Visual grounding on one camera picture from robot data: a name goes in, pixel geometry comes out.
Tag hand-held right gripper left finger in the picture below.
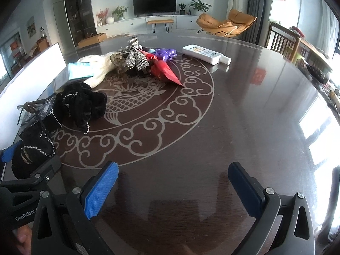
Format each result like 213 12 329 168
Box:
31 161 119 255

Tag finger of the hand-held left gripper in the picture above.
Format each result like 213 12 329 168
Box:
0 141 23 178
0 155 62 192

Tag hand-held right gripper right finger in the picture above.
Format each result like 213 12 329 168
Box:
228 161 315 255

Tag black knitted pouch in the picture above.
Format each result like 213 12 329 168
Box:
12 127 57 180

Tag white storage box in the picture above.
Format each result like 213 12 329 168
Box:
0 42 67 149

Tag blue white medicine box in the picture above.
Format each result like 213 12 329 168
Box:
67 62 95 81

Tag dark patterned wooden desktop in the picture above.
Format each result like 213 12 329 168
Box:
16 30 340 255

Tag person's left hand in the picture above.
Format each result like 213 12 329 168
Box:
16 224 33 247

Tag brown-framed glasses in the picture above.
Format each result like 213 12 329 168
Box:
16 99 44 125

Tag black box clear lid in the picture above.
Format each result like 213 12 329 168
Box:
34 96 63 132

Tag black knitted scarf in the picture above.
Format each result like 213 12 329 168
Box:
53 82 108 135

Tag cream knitted cloth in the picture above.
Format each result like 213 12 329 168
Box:
77 53 120 88

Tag brown hair claw clip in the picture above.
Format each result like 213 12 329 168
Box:
110 53 130 73

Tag red packet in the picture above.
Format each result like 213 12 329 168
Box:
145 49 184 87

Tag silver rhinestone bow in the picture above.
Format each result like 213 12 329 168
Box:
118 36 149 72

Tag cardboard box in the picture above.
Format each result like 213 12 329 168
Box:
78 33 107 47

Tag white lotion bottle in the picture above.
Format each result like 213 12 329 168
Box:
182 44 231 65

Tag purple plastic toy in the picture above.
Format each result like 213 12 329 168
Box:
153 47 177 61

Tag cluttered wooden sideboard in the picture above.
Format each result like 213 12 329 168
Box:
292 27 340 85

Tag dark display cabinet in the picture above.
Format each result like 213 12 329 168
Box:
63 0 96 48

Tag dark wooden chair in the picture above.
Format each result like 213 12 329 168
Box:
267 22 300 59

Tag white television cabinet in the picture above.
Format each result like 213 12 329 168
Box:
96 14 210 36

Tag red flower arrangement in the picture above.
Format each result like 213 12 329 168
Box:
96 8 109 27

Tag orange lounge chair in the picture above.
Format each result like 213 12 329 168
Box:
196 9 258 37

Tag bushy green potted plant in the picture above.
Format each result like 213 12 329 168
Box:
112 5 129 21

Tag wooden bench hairpin legs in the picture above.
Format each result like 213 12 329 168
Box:
147 18 174 34

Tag grey curtain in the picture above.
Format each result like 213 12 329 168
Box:
246 0 274 45

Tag large leafy potted plant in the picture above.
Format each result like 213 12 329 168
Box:
188 0 212 16

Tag black television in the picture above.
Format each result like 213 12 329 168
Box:
132 0 177 16

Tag framed wall picture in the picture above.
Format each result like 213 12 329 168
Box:
26 16 36 38

